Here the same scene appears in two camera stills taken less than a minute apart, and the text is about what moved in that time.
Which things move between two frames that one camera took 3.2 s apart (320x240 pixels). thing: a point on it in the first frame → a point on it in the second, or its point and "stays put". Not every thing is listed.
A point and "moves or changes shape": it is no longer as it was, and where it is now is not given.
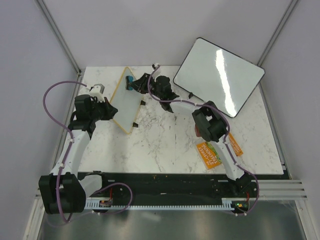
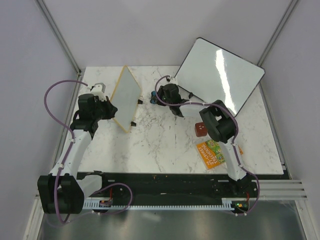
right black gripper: [140, 84] → [159, 93]
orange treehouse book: [210, 158] stays put
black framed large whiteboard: [215, 74] stays put
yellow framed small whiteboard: [127, 102] stays put
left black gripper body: [101, 110] stays put
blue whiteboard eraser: [129, 79] moves or changes shape
